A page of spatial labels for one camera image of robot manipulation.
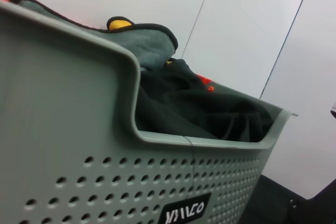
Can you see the grey perforated plastic storage box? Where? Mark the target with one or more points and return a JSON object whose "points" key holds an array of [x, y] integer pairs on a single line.
{"points": [[65, 103]]}

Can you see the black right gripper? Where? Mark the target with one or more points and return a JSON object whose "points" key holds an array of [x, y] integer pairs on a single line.
{"points": [[325, 205]]}

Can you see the grey cloth with black trim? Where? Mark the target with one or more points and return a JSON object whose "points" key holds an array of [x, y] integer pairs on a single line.
{"points": [[141, 43]]}

